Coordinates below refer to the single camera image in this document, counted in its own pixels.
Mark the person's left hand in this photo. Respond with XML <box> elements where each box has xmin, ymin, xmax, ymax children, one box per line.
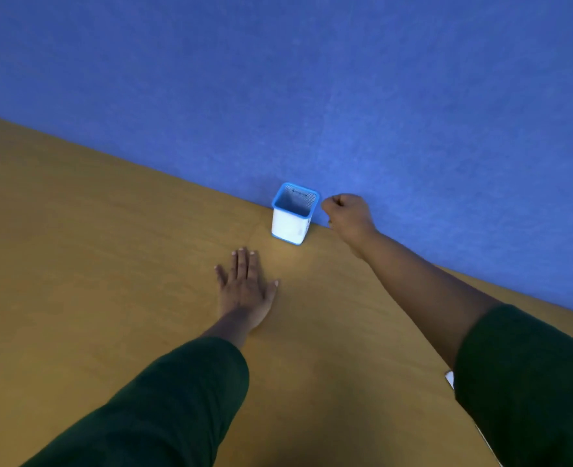
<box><xmin>214</xmin><ymin>247</ymin><xmax>280</xmax><ymax>332</ymax></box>

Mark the person's right hand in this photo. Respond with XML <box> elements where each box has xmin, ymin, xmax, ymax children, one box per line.
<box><xmin>321</xmin><ymin>193</ymin><xmax>380</xmax><ymax>258</ymax></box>

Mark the person's left forearm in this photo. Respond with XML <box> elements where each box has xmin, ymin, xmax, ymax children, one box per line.
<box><xmin>21</xmin><ymin>310</ymin><xmax>258</xmax><ymax>467</ymax></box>

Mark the person's right forearm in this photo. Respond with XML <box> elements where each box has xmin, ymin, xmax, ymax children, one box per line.
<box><xmin>351</xmin><ymin>230</ymin><xmax>573</xmax><ymax>467</ymax></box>

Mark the white and blue mesh pen holder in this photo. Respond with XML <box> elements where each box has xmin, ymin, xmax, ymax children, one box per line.
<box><xmin>271</xmin><ymin>183</ymin><xmax>321</xmax><ymax>246</ymax></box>

